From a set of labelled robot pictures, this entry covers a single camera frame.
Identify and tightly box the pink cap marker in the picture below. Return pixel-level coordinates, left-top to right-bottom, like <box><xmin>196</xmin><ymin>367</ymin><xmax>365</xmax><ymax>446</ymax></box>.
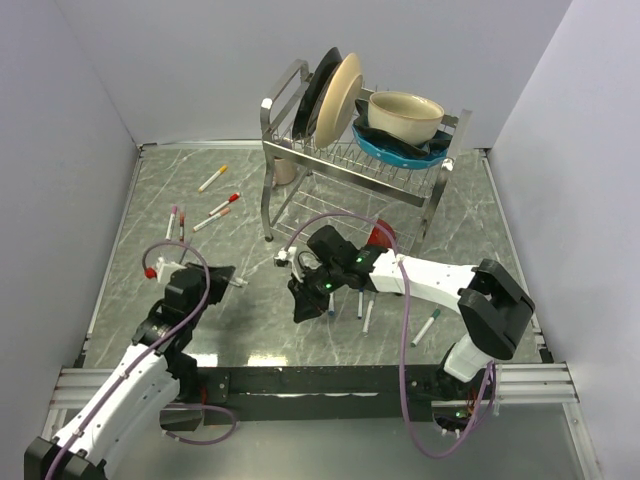
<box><xmin>164</xmin><ymin>205</ymin><xmax>178</xmax><ymax>241</ymax></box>

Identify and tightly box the red cap marker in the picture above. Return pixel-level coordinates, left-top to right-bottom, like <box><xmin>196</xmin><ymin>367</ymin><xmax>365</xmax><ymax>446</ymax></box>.
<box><xmin>208</xmin><ymin>192</ymin><xmax>241</xmax><ymax>217</ymax></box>

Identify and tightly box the light blue cap marker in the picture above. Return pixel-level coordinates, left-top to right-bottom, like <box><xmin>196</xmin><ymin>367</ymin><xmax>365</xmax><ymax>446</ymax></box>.
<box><xmin>327</xmin><ymin>293</ymin><xmax>335</xmax><ymax>316</ymax></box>

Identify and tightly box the stainless steel dish rack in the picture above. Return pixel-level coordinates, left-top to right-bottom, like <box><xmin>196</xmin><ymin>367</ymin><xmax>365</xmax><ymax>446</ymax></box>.
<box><xmin>260</xmin><ymin>59</ymin><xmax>472</xmax><ymax>255</ymax></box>

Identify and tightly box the black plate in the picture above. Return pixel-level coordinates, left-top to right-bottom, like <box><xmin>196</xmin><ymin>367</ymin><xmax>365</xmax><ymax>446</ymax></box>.
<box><xmin>292</xmin><ymin>47</ymin><xmax>343</xmax><ymax>140</ymax></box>

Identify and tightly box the red bowl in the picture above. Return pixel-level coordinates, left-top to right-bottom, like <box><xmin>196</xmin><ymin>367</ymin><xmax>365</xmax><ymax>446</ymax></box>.
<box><xmin>366</xmin><ymin>219</ymin><xmax>397</xmax><ymax>249</ymax></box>

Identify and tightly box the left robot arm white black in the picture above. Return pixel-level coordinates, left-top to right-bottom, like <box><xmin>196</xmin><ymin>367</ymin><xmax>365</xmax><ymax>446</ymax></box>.
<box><xmin>23</xmin><ymin>263</ymin><xmax>235</xmax><ymax>479</ymax></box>

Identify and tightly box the aluminium rail frame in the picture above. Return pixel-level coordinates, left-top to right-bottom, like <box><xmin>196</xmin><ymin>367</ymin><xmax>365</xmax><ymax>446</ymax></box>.
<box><xmin>49</xmin><ymin>364</ymin><xmax>579</xmax><ymax>410</ymax></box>

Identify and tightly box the purple cable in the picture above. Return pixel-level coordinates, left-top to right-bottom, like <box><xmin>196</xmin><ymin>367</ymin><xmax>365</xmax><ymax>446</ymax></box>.
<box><xmin>279</xmin><ymin>213</ymin><xmax>501</xmax><ymax>460</ymax></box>
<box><xmin>44</xmin><ymin>240</ymin><xmax>239</xmax><ymax>480</ymax></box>

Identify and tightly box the cream ceramic bowl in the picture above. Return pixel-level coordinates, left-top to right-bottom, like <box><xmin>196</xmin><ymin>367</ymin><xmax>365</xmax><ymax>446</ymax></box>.
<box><xmin>367</xmin><ymin>91</ymin><xmax>445</xmax><ymax>146</ymax></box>

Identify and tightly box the teal cap marker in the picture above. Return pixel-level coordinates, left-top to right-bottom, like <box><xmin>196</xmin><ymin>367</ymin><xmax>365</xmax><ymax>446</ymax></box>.
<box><xmin>410</xmin><ymin>309</ymin><xmax>441</xmax><ymax>348</ymax></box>

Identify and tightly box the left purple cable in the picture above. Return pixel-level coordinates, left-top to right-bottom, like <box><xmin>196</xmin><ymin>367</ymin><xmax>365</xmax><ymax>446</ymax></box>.
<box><xmin>44</xmin><ymin>240</ymin><xmax>239</xmax><ymax>480</ymax></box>

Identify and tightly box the dark red marker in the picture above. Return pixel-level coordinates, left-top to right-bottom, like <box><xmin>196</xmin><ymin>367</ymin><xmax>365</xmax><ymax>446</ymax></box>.
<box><xmin>178</xmin><ymin>210</ymin><xmax>186</xmax><ymax>243</ymax></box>

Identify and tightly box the orange cap marker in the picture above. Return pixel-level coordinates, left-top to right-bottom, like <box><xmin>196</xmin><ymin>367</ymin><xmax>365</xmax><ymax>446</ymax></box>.
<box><xmin>192</xmin><ymin>207</ymin><xmax>231</xmax><ymax>233</ymax></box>

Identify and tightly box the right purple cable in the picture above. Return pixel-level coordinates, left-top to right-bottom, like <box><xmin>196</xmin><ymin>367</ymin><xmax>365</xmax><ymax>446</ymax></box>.
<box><xmin>279</xmin><ymin>213</ymin><xmax>501</xmax><ymax>460</ymax></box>

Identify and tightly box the yellow cap marker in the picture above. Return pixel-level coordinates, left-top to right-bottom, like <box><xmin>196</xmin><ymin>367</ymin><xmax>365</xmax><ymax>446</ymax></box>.
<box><xmin>198</xmin><ymin>165</ymin><xmax>228</xmax><ymax>193</ymax></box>

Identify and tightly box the dark blue cap marker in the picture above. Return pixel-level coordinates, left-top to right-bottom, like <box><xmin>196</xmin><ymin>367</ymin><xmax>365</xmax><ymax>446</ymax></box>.
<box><xmin>357</xmin><ymin>289</ymin><xmax>364</xmax><ymax>320</ymax></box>

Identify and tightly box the pink cup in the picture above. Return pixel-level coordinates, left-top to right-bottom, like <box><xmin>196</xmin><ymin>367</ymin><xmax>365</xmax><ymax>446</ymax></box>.
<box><xmin>272</xmin><ymin>158</ymin><xmax>297</xmax><ymax>187</ymax></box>

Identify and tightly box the beige plate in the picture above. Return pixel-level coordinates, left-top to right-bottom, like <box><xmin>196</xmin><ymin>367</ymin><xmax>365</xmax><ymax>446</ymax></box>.
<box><xmin>315</xmin><ymin>53</ymin><xmax>363</xmax><ymax>149</ymax></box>

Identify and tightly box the black base beam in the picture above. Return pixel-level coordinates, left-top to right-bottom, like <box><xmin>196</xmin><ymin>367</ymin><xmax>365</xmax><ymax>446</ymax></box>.
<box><xmin>149</xmin><ymin>363</ymin><xmax>501</xmax><ymax>432</ymax></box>

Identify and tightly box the blue dotted dish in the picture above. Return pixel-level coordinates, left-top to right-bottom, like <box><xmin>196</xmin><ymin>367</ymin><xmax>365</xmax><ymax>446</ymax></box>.
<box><xmin>352</xmin><ymin>127</ymin><xmax>448</xmax><ymax>170</ymax></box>

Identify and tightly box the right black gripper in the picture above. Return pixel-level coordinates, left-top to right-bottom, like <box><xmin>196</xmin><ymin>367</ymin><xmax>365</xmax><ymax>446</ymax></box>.
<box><xmin>288</xmin><ymin>262</ymin><xmax>345</xmax><ymax>323</ymax></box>

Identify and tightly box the grey cap marker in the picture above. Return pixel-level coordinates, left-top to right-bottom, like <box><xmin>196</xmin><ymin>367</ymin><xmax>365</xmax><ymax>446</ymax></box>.
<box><xmin>362</xmin><ymin>297</ymin><xmax>375</xmax><ymax>335</ymax></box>

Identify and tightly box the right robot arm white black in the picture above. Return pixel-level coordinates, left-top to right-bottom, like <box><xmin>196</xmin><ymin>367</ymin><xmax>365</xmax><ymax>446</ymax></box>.
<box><xmin>274</xmin><ymin>225</ymin><xmax>535</xmax><ymax>398</ymax></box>

